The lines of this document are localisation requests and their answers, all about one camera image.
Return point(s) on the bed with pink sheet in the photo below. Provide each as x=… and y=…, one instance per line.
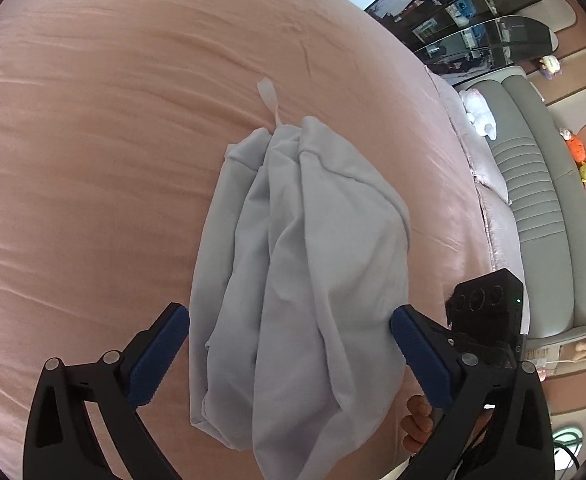
x=98, y=135

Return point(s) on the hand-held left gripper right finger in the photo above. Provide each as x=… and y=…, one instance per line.
x=423, y=360

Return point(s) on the pink pillow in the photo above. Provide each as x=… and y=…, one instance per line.
x=500, y=235
x=483, y=165

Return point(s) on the white shirt with navy trim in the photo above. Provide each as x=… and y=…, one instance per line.
x=313, y=240

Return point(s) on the person's right hand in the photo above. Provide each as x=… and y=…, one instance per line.
x=415, y=422

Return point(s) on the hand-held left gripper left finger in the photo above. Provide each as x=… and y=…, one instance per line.
x=155, y=355

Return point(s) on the arched floor mirror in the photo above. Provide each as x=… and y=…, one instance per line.
x=498, y=40

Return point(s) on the white and purple plush toy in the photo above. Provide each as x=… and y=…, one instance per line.
x=550, y=66

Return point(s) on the grey padded headboard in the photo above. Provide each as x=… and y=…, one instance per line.
x=538, y=185

